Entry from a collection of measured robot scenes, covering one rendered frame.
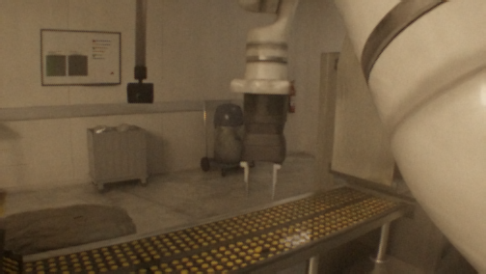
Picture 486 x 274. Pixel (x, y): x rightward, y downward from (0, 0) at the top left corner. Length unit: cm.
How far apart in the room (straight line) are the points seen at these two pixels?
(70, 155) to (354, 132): 374
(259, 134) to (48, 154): 382
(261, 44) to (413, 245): 64
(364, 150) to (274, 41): 44
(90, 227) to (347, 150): 64
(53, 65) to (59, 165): 117
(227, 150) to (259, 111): 384
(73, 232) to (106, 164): 313
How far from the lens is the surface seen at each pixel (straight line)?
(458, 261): 103
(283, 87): 49
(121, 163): 384
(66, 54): 419
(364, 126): 87
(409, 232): 93
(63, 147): 425
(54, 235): 69
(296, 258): 62
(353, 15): 17
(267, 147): 56
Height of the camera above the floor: 125
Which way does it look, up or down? 10 degrees down
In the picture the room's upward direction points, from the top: 1 degrees clockwise
